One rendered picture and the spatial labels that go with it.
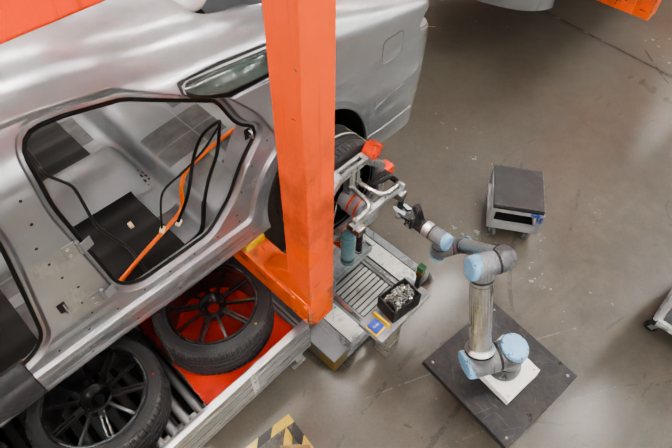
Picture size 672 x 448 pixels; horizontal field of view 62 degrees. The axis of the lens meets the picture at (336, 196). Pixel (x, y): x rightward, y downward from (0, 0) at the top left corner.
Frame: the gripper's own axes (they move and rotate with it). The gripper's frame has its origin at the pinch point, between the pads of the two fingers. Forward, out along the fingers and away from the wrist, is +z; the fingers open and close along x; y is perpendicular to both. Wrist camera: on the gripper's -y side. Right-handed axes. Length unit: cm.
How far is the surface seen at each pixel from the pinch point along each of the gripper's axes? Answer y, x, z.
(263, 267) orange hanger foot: 15, -75, 31
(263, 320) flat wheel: 33, -91, 15
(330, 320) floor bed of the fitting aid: 75, -49, 4
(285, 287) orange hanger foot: 15, -75, 13
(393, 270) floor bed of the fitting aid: 75, 7, 0
